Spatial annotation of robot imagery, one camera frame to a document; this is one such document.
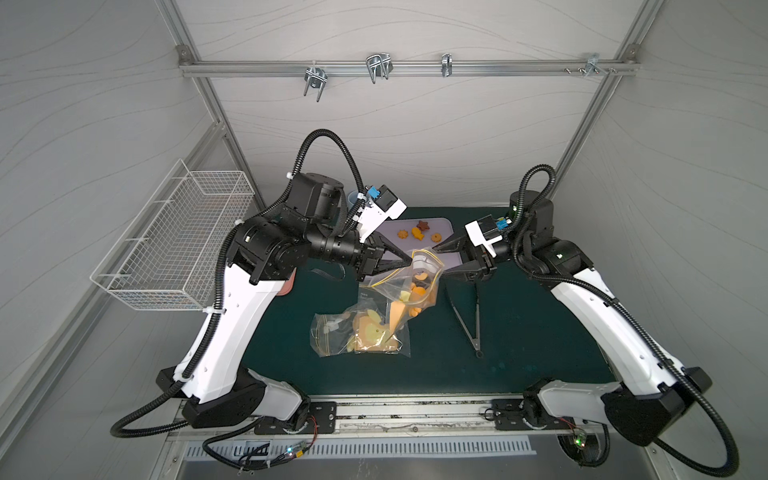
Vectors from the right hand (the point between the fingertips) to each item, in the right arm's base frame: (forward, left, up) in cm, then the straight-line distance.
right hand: (430, 260), depth 56 cm
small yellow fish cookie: (+41, 0, -41) cm, 58 cm away
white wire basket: (+4, +60, -7) cm, 60 cm away
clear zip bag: (0, +3, -10) cm, 10 cm away
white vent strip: (-27, +10, -40) cm, 49 cm away
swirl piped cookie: (+39, +6, -39) cm, 55 cm away
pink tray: (+15, +44, -39) cm, 61 cm away
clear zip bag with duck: (-1, +16, -34) cm, 37 cm away
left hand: (-4, +4, +5) cm, 8 cm away
